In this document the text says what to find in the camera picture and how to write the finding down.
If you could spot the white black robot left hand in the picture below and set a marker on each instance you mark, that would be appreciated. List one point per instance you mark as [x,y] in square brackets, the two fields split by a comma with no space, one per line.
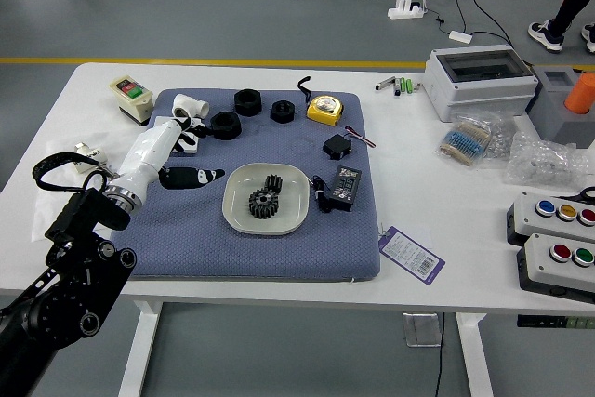
[149,150]

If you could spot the big black gear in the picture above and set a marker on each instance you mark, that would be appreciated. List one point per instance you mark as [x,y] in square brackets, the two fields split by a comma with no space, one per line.
[261,204]

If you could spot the small black gear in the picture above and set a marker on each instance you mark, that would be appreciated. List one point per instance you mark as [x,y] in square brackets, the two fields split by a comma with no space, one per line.
[274,182]

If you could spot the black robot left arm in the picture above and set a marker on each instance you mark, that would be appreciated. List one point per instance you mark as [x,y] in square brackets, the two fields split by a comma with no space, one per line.
[70,276]

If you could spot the big black hex nut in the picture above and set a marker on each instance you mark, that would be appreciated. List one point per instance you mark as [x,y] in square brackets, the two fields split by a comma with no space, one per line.
[225,126]
[247,103]

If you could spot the small black hex nut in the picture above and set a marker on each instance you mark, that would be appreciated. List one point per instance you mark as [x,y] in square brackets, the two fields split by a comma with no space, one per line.
[282,112]

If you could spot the silver box under table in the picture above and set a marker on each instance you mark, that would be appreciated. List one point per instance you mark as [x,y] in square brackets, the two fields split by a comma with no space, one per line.
[421,329]

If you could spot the grey distribution box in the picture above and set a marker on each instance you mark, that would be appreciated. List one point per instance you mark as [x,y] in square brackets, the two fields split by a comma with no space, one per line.
[483,90]

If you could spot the blue-yellow-red button box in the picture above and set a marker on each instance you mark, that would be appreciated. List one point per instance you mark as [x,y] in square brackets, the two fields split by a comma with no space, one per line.
[530,215]

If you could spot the red-green button box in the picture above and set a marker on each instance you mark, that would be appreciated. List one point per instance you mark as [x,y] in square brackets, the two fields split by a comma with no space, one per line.
[544,267]

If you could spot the white labelled adapter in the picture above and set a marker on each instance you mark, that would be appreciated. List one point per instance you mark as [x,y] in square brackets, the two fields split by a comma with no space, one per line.
[92,156]

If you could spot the white pipe tee fitting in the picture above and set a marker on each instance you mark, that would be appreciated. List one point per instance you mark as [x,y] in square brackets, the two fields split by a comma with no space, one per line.
[188,105]

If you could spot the clear plastic bag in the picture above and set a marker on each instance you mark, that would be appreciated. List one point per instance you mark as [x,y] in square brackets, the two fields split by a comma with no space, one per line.
[46,211]

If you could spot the blue-grey padded mat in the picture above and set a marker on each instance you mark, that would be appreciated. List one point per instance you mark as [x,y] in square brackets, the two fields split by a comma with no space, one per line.
[232,253]

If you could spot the white square plate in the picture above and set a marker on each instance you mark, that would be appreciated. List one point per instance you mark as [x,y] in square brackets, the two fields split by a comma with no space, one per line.
[290,204]

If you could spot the yellow tape measure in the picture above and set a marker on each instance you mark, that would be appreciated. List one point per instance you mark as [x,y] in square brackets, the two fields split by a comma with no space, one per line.
[324,109]

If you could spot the black digital meter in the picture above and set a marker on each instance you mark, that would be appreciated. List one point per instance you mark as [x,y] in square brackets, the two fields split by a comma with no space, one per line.
[345,187]

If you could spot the white table leg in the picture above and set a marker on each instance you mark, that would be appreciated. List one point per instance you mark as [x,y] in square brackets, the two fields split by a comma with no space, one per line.
[139,350]
[476,360]

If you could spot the silver metal stick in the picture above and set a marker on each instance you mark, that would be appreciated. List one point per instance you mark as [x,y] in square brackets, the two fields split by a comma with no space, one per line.
[385,83]

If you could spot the green battery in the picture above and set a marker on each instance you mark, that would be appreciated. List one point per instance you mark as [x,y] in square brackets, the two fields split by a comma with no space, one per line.
[411,86]
[405,85]

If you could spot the purple label tag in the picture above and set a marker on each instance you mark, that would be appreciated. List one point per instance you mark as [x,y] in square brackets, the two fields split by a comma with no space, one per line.
[411,255]

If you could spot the white power strip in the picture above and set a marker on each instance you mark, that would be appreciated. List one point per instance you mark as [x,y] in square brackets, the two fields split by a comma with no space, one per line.
[404,12]

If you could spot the bag of resistors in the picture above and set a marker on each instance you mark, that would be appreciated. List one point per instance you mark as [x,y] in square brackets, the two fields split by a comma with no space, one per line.
[465,139]

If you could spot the white power adapter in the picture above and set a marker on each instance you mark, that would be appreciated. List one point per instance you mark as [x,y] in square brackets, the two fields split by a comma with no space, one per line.
[460,36]

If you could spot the bag of screws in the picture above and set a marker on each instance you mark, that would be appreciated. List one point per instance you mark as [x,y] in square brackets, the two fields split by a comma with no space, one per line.
[502,141]

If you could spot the bubble wrap bag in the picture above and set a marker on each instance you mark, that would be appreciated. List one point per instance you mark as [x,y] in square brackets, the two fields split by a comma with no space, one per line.
[544,160]

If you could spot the grey plastic block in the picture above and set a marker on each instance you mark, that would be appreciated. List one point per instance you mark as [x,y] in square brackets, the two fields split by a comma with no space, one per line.
[553,109]

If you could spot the orange cylinder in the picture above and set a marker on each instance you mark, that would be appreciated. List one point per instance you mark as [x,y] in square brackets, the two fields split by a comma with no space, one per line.
[581,95]

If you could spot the black scissors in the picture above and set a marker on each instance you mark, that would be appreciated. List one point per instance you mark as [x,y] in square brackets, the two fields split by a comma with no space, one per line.
[586,193]

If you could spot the table height control panel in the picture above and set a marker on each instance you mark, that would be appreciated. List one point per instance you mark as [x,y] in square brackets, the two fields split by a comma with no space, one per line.
[555,321]

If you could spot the white wall switch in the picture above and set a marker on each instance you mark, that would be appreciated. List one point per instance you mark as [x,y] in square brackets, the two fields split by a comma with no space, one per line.
[190,150]

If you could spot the beige red-green switch box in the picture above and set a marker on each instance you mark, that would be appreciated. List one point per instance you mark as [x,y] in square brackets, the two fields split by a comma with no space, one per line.
[132,99]

